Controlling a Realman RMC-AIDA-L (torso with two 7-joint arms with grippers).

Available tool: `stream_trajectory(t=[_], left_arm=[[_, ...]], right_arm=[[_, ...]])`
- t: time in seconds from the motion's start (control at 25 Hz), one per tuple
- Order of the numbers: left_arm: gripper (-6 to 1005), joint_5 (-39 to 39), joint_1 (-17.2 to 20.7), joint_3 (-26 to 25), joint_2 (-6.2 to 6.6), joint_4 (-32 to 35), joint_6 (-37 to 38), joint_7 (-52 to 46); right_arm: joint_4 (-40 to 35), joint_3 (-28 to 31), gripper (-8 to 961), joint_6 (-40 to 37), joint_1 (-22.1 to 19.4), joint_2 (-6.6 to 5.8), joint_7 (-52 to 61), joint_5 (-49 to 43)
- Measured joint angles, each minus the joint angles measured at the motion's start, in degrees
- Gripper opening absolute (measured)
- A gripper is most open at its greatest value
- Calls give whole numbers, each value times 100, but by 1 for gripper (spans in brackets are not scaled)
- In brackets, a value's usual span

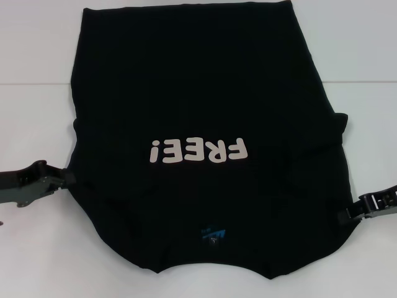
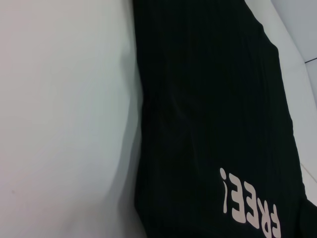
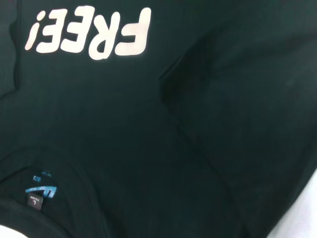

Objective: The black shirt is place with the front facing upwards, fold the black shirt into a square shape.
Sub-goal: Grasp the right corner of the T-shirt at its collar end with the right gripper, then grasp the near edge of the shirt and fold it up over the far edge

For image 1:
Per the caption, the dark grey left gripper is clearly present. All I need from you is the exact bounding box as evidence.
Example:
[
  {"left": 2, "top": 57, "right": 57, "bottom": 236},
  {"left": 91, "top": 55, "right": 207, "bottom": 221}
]
[{"left": 0, "top": 159, "right": 76, "bottom": 209}]

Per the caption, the black shirt with FREE print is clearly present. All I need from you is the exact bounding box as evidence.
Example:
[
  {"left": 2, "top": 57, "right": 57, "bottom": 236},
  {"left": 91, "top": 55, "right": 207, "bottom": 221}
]
[{"left": 67, "top": 0, "right": 363, "bottom": 274}]

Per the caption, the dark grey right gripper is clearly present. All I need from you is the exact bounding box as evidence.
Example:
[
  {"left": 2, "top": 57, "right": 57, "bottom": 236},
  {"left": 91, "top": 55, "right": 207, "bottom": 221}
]
[{"left": 345, "top": 184, "right": 397, "bottom": 227}]

